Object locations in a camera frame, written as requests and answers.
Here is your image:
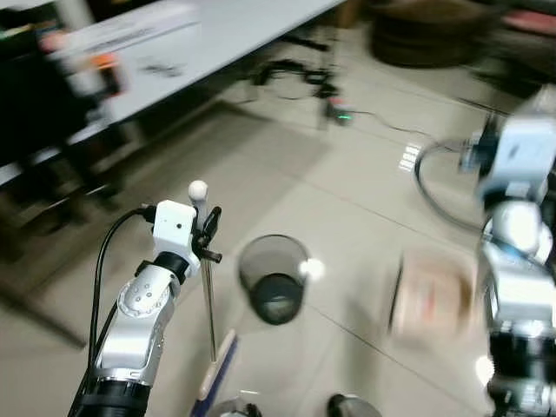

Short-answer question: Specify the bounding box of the broom with metal handle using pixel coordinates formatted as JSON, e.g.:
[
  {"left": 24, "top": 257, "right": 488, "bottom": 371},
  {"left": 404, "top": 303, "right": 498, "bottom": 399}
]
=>
[{"left": 188, "top": 180, "right": 241, "bottom": 403}]

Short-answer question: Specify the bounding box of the grey translucent waste bin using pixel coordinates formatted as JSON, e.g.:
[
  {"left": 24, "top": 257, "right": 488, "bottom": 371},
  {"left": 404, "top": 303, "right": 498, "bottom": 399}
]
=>
[{"left": 238, "top": 234, "right": 310, "bottom": 327}]

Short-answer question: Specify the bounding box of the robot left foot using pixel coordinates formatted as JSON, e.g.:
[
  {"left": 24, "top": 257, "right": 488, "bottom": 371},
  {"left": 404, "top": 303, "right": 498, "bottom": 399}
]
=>
[{"left": 208, "top": 399, "right": 263, "bottom": 417}]

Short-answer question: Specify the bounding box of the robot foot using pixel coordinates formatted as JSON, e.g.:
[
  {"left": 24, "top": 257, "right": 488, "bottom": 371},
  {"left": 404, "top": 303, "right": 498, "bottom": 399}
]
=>
[
  {"left": 208, "top": 399, "right": 263, "bottom": 417},
  {"left": 327, "top": 394, "right": 376, "bottom": 417}
]

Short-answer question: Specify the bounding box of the power strip with green light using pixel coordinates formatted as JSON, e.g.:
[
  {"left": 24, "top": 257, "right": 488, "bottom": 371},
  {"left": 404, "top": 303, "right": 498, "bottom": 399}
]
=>
[{"left": 325, "top": 96, "right": 355, "bottom": 128}]

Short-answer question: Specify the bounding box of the white table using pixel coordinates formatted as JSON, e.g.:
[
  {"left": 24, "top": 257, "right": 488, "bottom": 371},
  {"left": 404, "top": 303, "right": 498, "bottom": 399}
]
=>
[{"left": 0, "top": 0, "right": 348, "bottom": 188}]

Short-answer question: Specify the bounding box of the orange and black device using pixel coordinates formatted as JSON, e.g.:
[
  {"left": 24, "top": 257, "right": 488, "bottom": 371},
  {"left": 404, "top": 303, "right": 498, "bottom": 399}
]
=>
[{"left": 90, "top": 52, "right": 128, "bottom": 98}]

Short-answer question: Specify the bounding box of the black chair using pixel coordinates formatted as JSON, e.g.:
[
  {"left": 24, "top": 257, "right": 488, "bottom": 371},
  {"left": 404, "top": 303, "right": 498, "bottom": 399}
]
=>
[{"left": 0, "top": 24, "right": 122, "bottom": 218}]

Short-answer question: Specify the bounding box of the long white carton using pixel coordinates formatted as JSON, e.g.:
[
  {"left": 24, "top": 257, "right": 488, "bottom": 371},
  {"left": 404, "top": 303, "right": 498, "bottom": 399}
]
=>
[{"left": 54, "top": 2, "right": 202, "bottom": 58}]

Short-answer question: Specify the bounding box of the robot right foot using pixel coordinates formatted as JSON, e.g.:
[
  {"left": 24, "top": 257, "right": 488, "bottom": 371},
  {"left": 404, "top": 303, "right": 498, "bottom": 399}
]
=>
[{"left": 327, "top": 394, "right": 376, "bottom": 417}]

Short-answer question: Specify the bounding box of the brown cardboard box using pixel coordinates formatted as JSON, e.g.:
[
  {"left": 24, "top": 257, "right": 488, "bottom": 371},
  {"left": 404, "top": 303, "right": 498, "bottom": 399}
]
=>
[{"left": 389, "top": 250, "right": 476, "bottom": 338}]

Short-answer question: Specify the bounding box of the dark round pouf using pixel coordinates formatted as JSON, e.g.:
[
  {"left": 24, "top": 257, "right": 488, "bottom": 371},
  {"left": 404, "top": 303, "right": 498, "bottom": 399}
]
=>
[{"left": 370, "top": 0, "right": 498, "bottom": 69}]

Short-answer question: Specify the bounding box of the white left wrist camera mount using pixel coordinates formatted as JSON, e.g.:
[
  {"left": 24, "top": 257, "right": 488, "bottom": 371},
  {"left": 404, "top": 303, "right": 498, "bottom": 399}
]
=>
[{"left": 153, "top": 200, "right": 198, "bottom": 258}]

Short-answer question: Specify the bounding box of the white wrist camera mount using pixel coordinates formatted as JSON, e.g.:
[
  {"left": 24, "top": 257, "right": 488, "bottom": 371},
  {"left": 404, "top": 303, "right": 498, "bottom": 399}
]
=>
[
  {"left": 460, "top": 111, "right": 556, "bottom": 204},
  {"left": 153, "top": 200, "right": 198, "bottom": 258}
]

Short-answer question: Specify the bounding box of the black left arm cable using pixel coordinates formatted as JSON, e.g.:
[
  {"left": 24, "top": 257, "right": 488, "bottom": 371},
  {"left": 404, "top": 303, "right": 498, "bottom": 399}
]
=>
[{"left": 83, "top": 205, "right": 157, "bottom": 409}]

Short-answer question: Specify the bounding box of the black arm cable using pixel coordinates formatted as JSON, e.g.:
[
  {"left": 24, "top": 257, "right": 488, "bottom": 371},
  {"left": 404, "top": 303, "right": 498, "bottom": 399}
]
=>
[
  {"left": 414, "top": 139, "right": 487, "bottom": 234},
  {"left": 83, "top": 205, "right": 157, "bottom": 409}
]

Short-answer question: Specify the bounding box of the black floor cable bundle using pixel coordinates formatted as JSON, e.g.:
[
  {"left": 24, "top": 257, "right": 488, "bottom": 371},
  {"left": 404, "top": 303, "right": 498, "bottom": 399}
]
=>
[{"left": 250, "top": 57, "right": 341, "bottom": 100}]

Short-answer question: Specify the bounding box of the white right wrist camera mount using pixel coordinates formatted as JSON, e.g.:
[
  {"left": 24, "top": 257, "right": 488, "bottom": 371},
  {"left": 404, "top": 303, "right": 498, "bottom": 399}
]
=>
[{"left": 460, "top": 111, "right": 556, "bottom": 204}]

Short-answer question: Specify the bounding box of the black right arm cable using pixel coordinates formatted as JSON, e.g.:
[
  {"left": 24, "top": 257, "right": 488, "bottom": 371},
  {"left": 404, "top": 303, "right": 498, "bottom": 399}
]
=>
[{"left": 414, "top": 139, "right": 487, "bottom": 234}]

